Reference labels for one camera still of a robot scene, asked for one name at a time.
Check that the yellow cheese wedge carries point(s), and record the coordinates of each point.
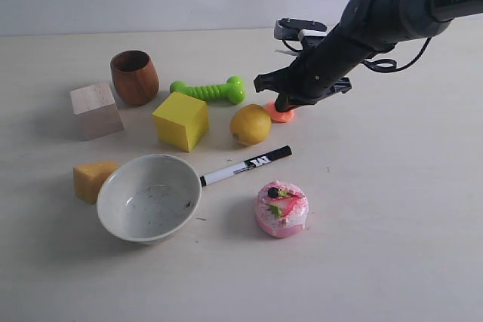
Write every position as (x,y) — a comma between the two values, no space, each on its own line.
(89,178)

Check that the pink toy cake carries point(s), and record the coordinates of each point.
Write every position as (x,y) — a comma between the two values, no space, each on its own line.
(281,209)

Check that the yellow cube block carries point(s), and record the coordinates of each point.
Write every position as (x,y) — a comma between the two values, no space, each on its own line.
(181,121)

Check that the light wooden cube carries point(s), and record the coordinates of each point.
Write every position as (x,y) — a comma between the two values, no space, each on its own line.
(95,111)

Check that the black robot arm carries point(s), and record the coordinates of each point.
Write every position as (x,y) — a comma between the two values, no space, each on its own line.
(395,21)

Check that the white ceramic bowl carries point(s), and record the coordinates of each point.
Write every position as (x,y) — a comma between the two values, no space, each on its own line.
(149,199)

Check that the yellow lemon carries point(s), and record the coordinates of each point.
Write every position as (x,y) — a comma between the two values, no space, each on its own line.
(250,125)

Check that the black white marker pen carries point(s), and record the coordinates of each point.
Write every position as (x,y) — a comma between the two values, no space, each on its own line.
(246,165)

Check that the brown wooden cup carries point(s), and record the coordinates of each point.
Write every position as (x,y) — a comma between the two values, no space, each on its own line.
(134,77)

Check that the green toy dog bone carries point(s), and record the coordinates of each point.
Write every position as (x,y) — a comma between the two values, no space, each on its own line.
(232,90)

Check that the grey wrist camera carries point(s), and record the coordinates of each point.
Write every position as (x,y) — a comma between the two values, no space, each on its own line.
(308,33)

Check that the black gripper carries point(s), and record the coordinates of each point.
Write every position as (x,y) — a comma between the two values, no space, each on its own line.
(324,61)

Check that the small orange pink object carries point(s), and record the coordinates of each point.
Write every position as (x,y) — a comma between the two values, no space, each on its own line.
(276,116)

